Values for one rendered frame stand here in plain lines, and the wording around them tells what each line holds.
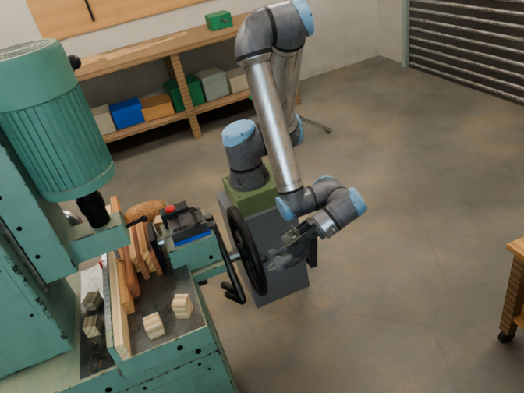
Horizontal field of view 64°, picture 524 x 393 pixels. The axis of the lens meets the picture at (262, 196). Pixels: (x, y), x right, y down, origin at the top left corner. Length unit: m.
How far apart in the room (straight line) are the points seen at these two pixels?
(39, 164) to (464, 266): 1.98
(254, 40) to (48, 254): 0.80
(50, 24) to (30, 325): 3.43
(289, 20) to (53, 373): 1.15
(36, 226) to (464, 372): 1.63
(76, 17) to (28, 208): 3.39
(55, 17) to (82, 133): 3.39
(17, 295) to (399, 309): 1.60
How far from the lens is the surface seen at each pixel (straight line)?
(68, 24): 4.33
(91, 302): 1.30
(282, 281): 2.15
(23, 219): 1.06
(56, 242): 1.08
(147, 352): 1.01
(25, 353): 1.26
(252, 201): 1.82
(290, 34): 1.36
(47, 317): 1.17
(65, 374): 1.22
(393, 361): 1.97
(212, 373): 1.25
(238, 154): 1.77
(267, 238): 1.94
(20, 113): 0.94
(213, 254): 1.16
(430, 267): 2.34
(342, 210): 1.32
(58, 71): 0.94
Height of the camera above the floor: 1.64
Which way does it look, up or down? 34 degrees down
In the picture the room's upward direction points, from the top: 13 degrees counter-clockwise
